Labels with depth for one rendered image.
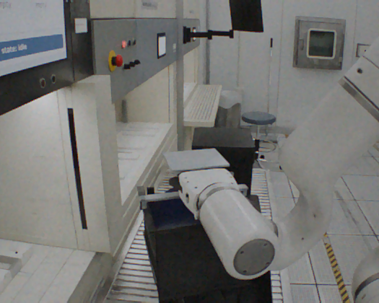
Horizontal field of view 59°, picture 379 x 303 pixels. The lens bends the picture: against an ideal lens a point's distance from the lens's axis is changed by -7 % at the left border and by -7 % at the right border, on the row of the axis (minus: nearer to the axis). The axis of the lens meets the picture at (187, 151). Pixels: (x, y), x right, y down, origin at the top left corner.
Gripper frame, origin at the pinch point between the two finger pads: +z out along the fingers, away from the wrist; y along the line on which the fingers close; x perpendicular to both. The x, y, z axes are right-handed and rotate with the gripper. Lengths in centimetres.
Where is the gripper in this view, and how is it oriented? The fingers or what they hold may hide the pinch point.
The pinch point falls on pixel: (195, 168)
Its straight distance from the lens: 76.1
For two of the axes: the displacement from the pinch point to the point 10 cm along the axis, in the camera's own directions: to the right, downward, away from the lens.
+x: 0.0, -9.4, -3.5
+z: -2.4, -3.4, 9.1
